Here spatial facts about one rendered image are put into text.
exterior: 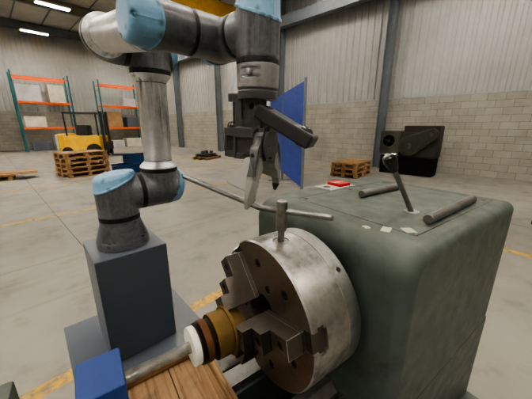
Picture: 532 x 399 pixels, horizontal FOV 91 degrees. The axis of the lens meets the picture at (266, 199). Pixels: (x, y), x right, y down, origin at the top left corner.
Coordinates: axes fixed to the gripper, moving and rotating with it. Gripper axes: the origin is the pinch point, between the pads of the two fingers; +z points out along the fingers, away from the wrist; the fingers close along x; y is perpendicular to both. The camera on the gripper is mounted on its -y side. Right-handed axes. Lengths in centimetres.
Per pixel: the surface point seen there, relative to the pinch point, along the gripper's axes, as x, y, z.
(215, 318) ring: 13.0, 4.3, 19.9
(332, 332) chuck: 8.4, -16.0, 19.5
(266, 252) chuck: 4.5, -2.1, 9.3
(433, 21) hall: -1008, -150, -314
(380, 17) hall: -1067, 7, -358
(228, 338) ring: 14.1, 1.1, 22.2
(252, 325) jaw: 11.1, -2.3, 20.8
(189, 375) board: 8.8, 15.3, 44.0
